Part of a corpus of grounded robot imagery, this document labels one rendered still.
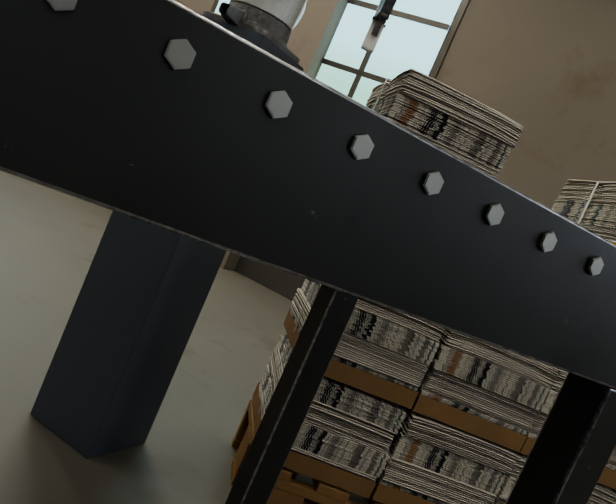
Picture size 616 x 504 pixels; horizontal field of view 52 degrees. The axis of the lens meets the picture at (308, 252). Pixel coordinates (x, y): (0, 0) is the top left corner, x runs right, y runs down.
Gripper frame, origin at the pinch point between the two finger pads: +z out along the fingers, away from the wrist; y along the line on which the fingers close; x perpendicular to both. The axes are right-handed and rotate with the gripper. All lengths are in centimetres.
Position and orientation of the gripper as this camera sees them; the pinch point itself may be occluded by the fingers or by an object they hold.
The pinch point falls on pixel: (372, 36)
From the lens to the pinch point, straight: 159.6
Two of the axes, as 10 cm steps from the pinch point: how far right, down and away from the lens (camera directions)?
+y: -1.1, -1.4, 9.8
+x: -9.1, -3.9, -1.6
